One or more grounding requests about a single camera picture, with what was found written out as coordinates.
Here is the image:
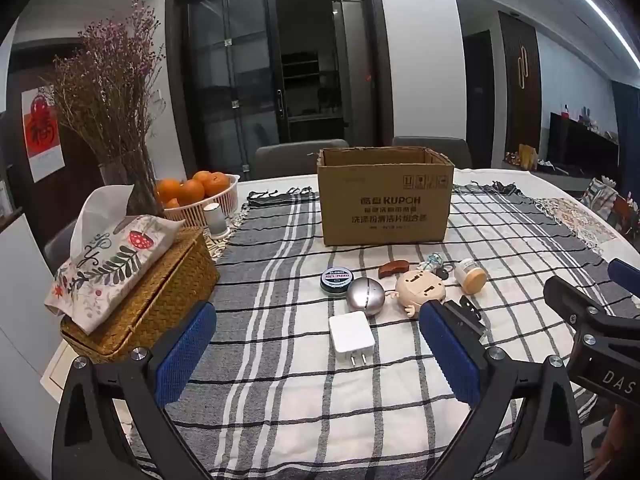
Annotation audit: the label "round green tin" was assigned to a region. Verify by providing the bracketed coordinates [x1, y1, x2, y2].
[320, 268, 357, 293]

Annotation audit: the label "brown cardboard box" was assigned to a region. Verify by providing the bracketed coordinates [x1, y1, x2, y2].
[316, 147, 455, 247]

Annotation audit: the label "dark sliding glass door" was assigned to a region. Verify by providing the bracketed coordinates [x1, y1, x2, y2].
[165, 0, 396, 181]

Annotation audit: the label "small grey white cup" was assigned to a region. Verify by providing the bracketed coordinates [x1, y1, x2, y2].
[202, 202, 231, 239]

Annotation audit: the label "white power adapter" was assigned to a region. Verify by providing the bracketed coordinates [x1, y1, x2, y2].
[329, 311, 376, 367]

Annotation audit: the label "peach cartoon toy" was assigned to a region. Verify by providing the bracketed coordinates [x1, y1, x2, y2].
[395, 269, 447, 317]

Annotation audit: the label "red wall poster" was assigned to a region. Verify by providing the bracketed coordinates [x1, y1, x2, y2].
[21, 87, 66, 183]

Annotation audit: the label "dark wooden wall panel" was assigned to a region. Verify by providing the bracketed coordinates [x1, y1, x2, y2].
[497, 10, 543, 161]

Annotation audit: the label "striped bag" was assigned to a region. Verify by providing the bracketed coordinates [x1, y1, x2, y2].
[582, 177, 640, 236]

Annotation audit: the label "black television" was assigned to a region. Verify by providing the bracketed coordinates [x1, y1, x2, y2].
[548, 111, 621, 178]

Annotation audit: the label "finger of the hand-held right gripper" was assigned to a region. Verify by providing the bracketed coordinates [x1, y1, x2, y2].
[608, 258, 640, 295]
[544, 276, 640, 356]

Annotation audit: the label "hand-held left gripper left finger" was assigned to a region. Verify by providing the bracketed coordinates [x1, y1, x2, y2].
[51, 301, 218, 480]

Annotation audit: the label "black binder clip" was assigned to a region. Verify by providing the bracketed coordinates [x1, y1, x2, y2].
[444, 296, 489, 343]

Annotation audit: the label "grey plaid tablecloth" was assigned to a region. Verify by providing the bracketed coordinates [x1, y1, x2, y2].
[115, 182, 626, 480]

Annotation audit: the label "floral cloth tissue cover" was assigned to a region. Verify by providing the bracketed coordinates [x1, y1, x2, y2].
[44, 214, 185, 336]

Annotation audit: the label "ceiling light strip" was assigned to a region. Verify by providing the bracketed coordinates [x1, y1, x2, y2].
[537, 0, 640, 68]

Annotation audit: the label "floral patterned tablecloth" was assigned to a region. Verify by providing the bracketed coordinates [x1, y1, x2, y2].
[535, 197, 621, 256]

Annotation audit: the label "silver metal ball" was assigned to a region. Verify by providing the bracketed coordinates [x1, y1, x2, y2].
[346, 277, 386, 317]

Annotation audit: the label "blue curtain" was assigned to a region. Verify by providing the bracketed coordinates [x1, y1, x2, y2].
[611, 80, 640, 181]

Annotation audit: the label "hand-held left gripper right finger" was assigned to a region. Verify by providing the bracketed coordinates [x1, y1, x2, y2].
[418, 300, 586, 480]

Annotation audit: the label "silver refrigerator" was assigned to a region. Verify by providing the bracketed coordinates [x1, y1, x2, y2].
[331, 0, 381, 146]

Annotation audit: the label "white suited figurine keychain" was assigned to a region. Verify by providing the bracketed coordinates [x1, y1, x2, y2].
[417, 252, 453, 277]

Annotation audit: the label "white tissue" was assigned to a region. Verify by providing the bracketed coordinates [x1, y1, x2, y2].
[70, 184, 136, 261]

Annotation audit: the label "person's right hand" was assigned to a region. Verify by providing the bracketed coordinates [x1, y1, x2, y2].
[591, 410, 623, 467]

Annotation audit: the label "glass vase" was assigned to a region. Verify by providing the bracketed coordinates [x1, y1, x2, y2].
[98, 157, 161, 217]

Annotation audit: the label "woven wicker tissue box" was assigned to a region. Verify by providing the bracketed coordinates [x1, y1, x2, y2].
[60, 226, 221, 365]

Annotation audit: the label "white fruit basket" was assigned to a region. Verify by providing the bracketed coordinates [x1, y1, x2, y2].
[157, 174, 241, 226]

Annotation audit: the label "dried pink flowers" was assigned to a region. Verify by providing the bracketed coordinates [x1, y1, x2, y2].
[42, 2, 166, 166]

